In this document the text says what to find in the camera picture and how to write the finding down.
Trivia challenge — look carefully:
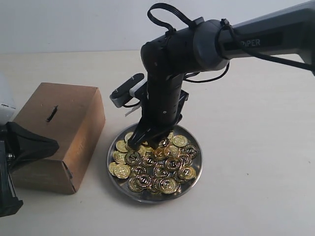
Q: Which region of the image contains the round steel plate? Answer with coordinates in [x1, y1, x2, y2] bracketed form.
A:
[106, 124, 203, 204]

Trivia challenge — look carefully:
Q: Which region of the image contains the gold coin back right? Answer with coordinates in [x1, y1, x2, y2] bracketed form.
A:
[172, 135, 188, 147]

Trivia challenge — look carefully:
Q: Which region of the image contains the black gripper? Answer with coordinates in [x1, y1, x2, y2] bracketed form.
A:
[127, 73, 184, 150]

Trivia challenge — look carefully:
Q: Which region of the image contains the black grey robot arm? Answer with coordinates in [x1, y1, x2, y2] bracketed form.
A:
[128, 0, 315, 149]

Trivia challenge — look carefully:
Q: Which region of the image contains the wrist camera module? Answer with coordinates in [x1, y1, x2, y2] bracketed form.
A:
[110, 73, 146, 108]

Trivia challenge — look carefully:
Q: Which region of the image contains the gold coin front bottom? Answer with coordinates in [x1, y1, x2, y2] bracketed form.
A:
[158, 177, 178, 194]

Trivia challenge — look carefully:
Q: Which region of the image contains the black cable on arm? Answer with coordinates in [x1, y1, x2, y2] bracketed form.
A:
[147, 3, 232, 82]

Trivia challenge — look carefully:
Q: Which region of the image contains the cardboard coin box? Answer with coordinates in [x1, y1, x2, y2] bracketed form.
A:
[12, 83, 105, 194]

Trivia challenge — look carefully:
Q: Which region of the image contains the gold coin right front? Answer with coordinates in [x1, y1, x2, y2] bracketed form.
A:
[178, 166, 196, 180]

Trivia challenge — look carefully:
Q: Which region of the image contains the gold coin front left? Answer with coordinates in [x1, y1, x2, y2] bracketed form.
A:
[108, 162, 131, 179]

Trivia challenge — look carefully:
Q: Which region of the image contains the gold coin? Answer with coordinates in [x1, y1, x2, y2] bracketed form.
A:
[142, 156, 157, 167]
[108, 162, 131, 179]
[178, 166, 196, 180]
[172, 135, 188, 147]
[158, 177, 178, 194]
[183, 144, 199, 159]

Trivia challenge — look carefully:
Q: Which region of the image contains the gold coin far right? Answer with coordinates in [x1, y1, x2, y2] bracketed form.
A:
[183, 144, 199, 159]

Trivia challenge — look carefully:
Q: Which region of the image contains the gold coin centre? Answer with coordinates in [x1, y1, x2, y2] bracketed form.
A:
[142, 156, 157, 167]

